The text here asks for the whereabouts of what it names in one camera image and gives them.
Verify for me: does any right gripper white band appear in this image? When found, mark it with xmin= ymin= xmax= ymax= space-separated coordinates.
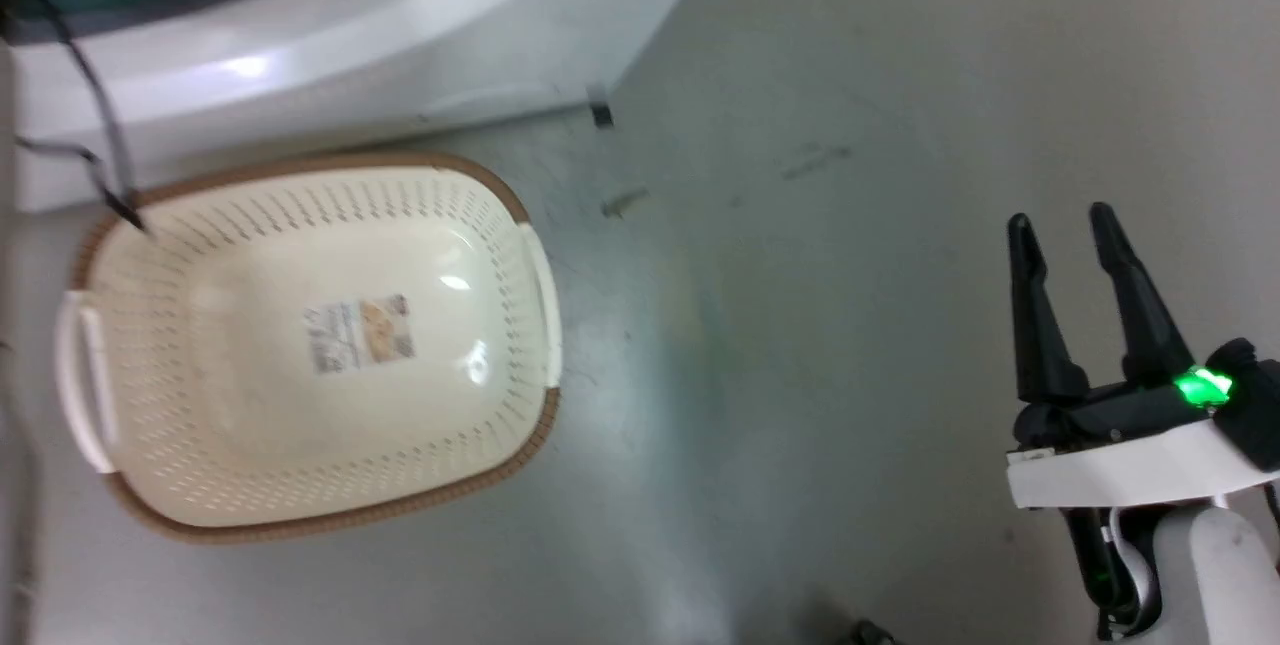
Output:
xmin=1005 ymin=202 xmax=1280 ymax=512

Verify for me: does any white washing machine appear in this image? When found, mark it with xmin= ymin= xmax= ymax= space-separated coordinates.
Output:
xmin=0 ymin=0 xmax=731 ymax=216

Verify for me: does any cream laundry basket brown rim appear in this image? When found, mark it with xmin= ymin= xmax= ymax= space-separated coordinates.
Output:
xmin=55 ymin=150 xmax=564 ymax=545

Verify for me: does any paper label sticker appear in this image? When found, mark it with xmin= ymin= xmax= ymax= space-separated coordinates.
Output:
xmin=303 ymin=294 xmax=418 ymax=377

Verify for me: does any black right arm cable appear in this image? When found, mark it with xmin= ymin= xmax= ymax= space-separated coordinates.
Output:
xmin=1062 ymin=507 xmax=1166 ymax=642

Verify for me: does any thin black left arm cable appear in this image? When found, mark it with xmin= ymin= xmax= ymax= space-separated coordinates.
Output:
xmin=0 ymin=0 xmax=153 ymax=238

